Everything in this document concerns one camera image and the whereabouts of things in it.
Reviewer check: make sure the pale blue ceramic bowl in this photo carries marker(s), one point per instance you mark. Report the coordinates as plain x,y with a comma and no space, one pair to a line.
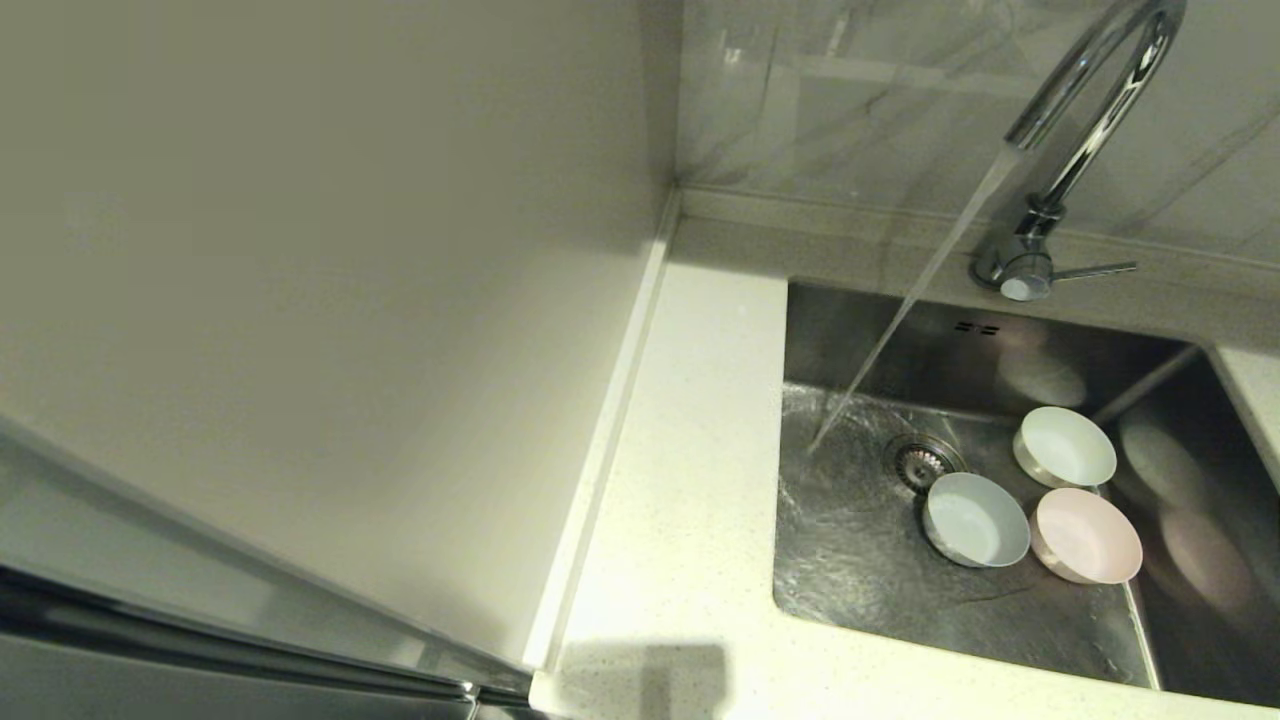
976,520

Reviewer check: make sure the white ceramic bowl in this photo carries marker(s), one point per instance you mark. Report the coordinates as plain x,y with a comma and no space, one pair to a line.
1066,448

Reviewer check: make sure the pink ceramic bowl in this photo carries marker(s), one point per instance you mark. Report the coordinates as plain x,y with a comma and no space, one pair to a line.
1086,535

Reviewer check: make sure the stainless steel kitchen sink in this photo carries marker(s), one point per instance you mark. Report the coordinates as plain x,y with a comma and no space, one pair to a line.
1000,630

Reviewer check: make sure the round metal drain strainer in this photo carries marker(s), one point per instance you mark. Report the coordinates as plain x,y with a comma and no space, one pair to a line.
915,460

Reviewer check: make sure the running water stream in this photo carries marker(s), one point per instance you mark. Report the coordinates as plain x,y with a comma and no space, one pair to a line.
935,264

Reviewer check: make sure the chrome gooseneck faucet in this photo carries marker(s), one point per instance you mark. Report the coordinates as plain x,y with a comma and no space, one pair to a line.
1022,262

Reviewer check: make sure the glossy grey appliance panel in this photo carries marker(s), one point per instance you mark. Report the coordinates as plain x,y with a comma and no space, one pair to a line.
200,590

